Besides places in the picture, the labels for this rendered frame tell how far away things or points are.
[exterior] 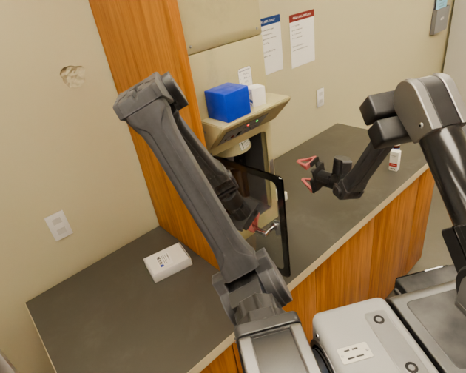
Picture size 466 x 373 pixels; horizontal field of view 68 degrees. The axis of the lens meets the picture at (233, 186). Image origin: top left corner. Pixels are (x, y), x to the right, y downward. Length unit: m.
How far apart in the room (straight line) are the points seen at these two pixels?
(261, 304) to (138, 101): 0.35
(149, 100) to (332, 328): 0.39
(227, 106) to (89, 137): 0.61
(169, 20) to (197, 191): 0.55
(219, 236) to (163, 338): 0.73
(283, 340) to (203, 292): 0.87
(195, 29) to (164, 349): 0.97
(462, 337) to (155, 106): 0.48
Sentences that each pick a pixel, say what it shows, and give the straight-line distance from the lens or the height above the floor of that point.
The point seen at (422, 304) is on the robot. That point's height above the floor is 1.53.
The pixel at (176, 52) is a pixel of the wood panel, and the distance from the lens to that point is 0.98.
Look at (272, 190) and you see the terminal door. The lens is 1.03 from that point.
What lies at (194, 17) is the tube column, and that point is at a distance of 1.12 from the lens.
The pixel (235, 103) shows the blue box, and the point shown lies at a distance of 1.09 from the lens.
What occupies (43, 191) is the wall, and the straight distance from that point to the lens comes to 1.46.
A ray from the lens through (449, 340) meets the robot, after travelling 0.47.
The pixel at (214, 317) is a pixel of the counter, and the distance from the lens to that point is 1.23.
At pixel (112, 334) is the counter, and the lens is 1.31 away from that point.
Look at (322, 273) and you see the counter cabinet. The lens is 1.53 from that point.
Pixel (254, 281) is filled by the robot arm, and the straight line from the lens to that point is 0.56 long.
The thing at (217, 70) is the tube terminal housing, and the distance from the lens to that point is 1.17.
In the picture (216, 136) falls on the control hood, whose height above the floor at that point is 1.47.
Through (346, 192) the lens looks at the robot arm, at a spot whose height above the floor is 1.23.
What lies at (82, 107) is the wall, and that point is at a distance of 1.43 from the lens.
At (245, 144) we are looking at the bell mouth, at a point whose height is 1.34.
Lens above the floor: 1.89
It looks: 31 degrees down
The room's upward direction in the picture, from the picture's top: 9 degrees counter-clockwise
